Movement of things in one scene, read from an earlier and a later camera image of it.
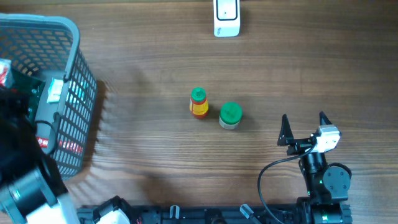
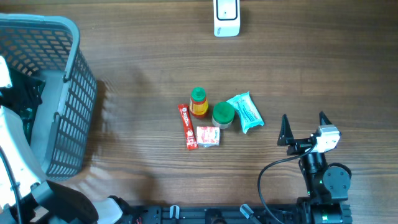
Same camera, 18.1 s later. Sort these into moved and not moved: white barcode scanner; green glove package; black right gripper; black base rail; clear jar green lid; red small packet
Moved: clear jar green lid; red small packet
Not moved: black right gripper; black base rail; green glove package; white barcode scanner
